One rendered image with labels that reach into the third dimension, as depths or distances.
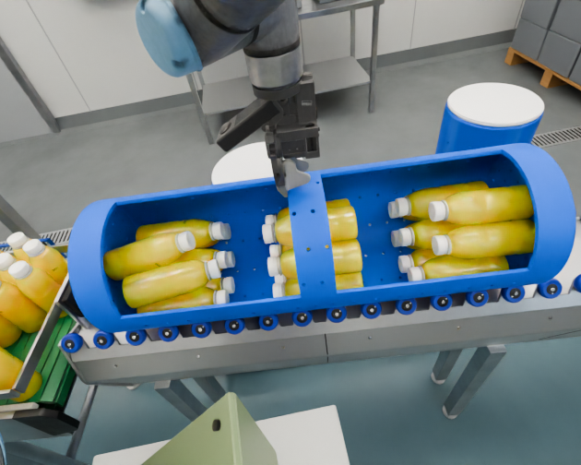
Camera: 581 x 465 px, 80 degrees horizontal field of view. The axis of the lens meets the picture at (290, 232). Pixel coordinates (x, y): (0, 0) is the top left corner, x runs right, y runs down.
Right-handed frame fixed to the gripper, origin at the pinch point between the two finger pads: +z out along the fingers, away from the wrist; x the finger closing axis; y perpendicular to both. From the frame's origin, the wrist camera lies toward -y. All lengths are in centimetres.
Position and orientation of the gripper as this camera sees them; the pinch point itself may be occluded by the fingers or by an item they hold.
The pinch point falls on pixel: (281, 191)
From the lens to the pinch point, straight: 63.3
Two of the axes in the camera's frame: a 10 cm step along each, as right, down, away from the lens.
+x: -0.6, -7.2, 6.9
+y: 9.9, -1.2, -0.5
